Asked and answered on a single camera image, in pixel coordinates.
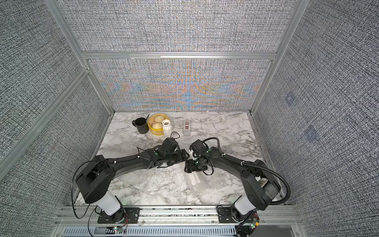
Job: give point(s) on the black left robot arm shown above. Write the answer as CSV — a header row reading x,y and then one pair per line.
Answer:
x,y
96,175

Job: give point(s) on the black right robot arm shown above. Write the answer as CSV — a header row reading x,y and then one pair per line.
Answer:
x,y
260,183

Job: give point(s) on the steamed bun front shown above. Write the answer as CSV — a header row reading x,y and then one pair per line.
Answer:
x,y
157,125

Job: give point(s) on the steamed bun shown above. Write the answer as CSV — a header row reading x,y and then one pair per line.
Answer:
x,y
159,118
157,125

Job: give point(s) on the tall white ribbed vase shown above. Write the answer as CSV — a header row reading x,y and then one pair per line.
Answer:
x,y
202,185

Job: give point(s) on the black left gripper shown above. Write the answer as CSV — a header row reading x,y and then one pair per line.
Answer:
x,y
179,153

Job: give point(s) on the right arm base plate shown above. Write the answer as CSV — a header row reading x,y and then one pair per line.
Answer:
x,y
227,214

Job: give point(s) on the small white ribbed vase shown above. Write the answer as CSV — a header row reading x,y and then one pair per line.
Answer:
x,y
167,128

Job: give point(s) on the yellow bamboo steamer basket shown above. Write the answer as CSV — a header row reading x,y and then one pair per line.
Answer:
x,y
151,121

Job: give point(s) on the black mug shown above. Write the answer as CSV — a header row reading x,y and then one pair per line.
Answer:
x,y
141,124

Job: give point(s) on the steamed bun back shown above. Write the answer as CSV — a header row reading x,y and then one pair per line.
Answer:
x,y
159,118

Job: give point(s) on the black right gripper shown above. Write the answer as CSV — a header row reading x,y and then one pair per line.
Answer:
x,y
189,168

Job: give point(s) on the aluminium front rail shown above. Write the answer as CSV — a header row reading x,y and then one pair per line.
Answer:
x,y
179,215

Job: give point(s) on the grey tape dispenser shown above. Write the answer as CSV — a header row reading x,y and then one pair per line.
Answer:
x,y
186,128

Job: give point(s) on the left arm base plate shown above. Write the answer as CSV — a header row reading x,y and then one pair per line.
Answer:
x,y
125,214

